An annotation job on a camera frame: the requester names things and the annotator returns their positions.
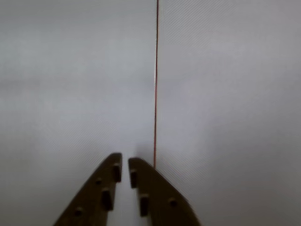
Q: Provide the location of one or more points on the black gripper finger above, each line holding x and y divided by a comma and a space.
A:
94, 200
162, 200

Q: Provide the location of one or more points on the grey rubber mat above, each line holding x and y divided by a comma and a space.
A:
70, 82
235, 94

